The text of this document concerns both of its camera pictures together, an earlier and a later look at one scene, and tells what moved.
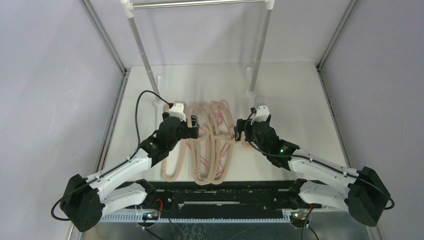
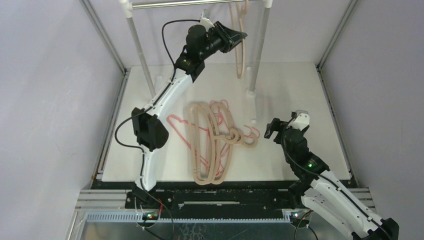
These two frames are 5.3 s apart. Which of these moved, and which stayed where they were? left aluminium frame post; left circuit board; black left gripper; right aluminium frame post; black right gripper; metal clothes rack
Moved: black left gripper; black right gripper
Stayed: right aluminium frame post; left circuit board; metal clothes rack; left aluminium frame post
